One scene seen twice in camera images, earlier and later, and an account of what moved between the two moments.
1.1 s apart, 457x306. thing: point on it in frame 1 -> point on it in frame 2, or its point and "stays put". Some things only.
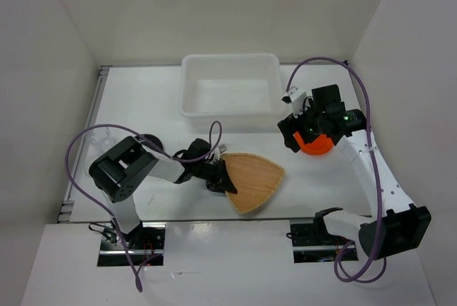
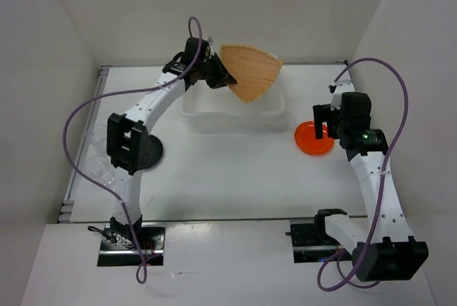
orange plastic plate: (321, 145) stays put
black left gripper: (222, 181) -> (223, 78)
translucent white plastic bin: (230, 93) stays put
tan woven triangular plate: (253, 178) -> (253, 70)
